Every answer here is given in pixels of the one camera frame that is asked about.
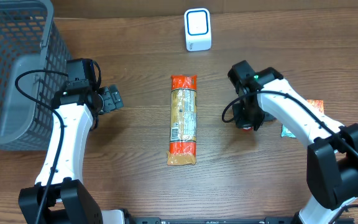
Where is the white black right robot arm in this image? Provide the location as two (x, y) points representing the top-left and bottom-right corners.
(227, 62), (358, 223)

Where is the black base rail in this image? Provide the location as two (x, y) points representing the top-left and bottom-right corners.
(132, 217), (356, 224)

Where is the small orange snack box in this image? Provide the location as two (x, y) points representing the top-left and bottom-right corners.
(307, 100), (324, 114)

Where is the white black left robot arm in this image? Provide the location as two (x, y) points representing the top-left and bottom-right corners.
(18, 103), (131, 223)

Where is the teal snack packet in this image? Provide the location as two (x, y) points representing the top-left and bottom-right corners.
(281, 125), (296, 138)

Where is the grey plastic mesh basket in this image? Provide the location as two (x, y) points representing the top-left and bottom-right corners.
(0, 0), (71, 151)

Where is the white barcode scanner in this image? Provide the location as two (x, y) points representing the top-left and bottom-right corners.
(183, 8), (212, 52)

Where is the long orange cracker pack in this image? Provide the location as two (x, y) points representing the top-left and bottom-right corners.
(167, 75), (197, 166)

